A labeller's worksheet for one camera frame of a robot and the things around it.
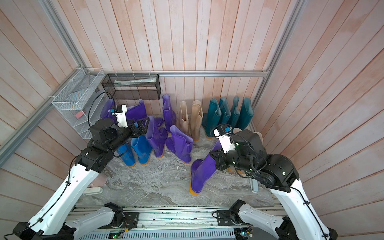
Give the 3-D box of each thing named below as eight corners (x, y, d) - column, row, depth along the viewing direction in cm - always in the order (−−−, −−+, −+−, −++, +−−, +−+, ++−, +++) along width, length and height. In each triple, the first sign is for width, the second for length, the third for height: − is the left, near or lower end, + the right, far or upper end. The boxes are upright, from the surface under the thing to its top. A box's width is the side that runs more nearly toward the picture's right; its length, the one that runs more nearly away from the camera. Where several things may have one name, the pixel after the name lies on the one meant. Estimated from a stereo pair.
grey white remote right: (251, 192, 84) (253, 190, 81) (249, 180, 88) (252, 178, 85) (256, 193, 84) (259, 191, 81) (255, 181, 88) (257, 179, 85)
